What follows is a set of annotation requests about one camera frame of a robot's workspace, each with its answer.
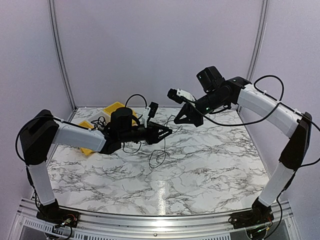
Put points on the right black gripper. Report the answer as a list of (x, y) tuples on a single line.
[(189, 119)]

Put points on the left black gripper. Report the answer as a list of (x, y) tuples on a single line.
[(153, 133)]

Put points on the black cable pulled up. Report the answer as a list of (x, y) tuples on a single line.
[(100, 125)]

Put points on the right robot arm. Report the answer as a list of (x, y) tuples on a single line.
[(239, 91)]

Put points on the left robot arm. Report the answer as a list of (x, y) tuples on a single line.
[(44, 130)]

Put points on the white translucent bin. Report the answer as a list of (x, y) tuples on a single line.
[(101, 115)]

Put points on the yellow bin near left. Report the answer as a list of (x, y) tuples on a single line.
[(85, 142)]

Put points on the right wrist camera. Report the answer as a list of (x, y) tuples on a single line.
[(178, 95)]

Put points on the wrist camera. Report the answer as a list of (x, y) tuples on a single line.
[(149, 113), (178, 95)]

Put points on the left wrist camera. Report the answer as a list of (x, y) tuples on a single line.
[(149, 113)]

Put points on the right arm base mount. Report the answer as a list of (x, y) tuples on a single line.
[(258, 214)]

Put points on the right corner aluminium post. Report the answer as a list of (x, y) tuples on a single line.
[(258, 39)]

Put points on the corner aluminium post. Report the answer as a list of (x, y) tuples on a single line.
[(258, 39), (59, 54)]

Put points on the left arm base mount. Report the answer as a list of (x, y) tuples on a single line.
[(58, 217)]

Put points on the aluminium front rail frame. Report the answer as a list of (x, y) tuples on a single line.
[(104, 226)]

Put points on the left corner aluminium post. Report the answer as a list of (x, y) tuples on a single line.
[(59, 54)]

